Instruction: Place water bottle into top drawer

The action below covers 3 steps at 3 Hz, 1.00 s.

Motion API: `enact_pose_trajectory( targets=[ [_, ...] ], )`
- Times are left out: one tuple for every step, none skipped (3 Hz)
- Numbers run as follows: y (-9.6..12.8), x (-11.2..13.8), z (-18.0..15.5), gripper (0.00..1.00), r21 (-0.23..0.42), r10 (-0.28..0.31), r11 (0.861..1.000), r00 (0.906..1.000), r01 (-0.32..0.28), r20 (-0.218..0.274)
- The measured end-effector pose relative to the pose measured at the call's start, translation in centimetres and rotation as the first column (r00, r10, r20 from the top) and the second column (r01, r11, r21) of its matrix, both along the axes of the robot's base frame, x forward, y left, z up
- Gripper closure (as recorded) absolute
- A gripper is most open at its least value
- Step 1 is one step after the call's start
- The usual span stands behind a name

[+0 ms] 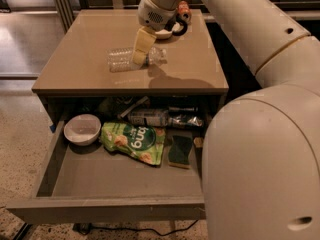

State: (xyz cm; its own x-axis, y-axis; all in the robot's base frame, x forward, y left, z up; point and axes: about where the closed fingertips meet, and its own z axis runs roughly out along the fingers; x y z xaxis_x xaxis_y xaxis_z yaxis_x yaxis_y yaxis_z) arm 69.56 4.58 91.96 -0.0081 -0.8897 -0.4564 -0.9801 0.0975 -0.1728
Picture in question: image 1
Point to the orange soda can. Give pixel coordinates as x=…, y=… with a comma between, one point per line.
x=184, y=12

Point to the grey drawer cabinet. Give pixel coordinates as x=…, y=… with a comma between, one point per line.
x=94, y=60

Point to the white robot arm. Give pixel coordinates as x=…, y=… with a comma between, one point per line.
x=260, y=162

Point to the small beige item in drawer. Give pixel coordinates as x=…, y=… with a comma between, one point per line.
x=198, y=142

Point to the clear plastic water bottle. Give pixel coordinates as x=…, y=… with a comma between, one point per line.
x=119, y=59

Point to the green yellow sponge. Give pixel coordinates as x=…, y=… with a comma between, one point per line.
x=178, y=155

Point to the green snack bag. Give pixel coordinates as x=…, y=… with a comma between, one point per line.
x=142, y=143

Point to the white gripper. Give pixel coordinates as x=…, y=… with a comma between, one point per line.
x=154, y=15

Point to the white bowl on table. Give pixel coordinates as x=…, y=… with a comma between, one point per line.
x=165, y=34

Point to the open grey top drawer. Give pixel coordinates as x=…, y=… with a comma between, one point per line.
x=89, y=185

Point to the white labelled bottle in drawer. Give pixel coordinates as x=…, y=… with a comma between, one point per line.
x=149, y=117

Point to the white bowl in drawer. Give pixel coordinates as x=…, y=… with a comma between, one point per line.
x=82, y=130

